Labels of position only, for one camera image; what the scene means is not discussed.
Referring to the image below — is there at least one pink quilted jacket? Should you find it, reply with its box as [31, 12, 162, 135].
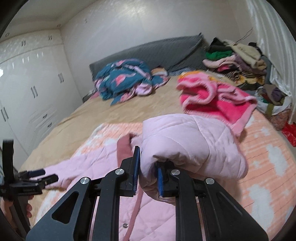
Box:
[45, 114, 248, 240]

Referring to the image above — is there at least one bag of clothes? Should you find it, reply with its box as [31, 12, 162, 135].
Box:
[255, 84, 292, 131]

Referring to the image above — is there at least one pile of folded clothes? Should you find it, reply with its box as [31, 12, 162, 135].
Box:
[203, 38, 271, 94]

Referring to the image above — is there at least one person's left hand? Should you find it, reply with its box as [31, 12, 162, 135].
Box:
[0, 195, 35, 230]

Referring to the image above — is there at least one orange plaid blanket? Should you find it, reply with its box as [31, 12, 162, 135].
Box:
[34, 108, 296, 239]

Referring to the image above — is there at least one white wardrobe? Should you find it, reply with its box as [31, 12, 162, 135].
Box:
[1, 30, 82, 169]

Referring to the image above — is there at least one hot pink fleece garment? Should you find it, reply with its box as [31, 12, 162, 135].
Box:
[176, 70, 257, 137]

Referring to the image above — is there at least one red plastic bag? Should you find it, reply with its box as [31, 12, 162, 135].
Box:
[281, 123, 296, 147]

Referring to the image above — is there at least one tan bedspread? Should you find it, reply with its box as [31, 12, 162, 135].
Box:
[20, 76, 182, 171]

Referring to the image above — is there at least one blue flamingo duvet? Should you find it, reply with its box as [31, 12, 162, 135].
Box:
[94, 58, 169, 105]

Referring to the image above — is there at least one dark grey headboard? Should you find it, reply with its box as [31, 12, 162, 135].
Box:
[89, 33, 206, 80]

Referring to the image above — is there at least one cream satin curtain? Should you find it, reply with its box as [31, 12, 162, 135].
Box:
[246, 1, 295, 111]

